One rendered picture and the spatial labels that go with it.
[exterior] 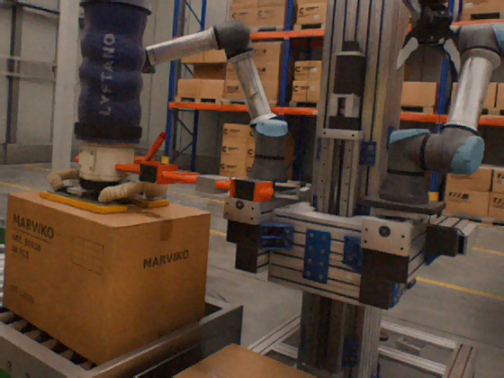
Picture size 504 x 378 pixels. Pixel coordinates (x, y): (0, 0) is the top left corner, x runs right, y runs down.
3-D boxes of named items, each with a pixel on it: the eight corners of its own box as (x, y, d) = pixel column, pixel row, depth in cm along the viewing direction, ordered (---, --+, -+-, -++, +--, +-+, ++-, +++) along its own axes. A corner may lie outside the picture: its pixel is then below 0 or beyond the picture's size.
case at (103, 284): (1, 305, 171) (7, 193, 169) (95, 282, 201) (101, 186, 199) (105, 372, 132) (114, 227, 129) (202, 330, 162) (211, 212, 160)
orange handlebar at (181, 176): (54, 160, 179) (54, 150, 179) (117, 159, 202) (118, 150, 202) (265, 201, 120) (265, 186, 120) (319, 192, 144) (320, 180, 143)
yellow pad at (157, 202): (85, 193, 179) (85, 179, 179) (106, 191, 187) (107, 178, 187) (148, 208, 158) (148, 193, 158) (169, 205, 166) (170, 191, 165)
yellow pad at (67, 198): (39, 196, 165) (39, 182, 165) (64, 194, 173) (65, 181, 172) (101, 214, 143) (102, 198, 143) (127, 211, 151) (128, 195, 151)
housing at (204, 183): (193, 191, 135) (195, 175, 135) (209, 189, 140) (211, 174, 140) (213, 194, 130) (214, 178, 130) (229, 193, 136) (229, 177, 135)
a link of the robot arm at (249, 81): (260, 157, 191) (215, 26, 190) (258, 154, 206) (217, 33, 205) (289, 147, 190) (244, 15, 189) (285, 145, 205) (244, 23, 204)
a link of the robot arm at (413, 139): (395, 166, 165) (399, 128, 164) (436, 172, 156) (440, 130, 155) (380, 167, 157) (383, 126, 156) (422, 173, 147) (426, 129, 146)
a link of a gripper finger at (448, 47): (461, 70, 129) (442, 40, 129) (470, 67, 123) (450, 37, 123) (450, 76, 129) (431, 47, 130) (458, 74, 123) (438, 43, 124)
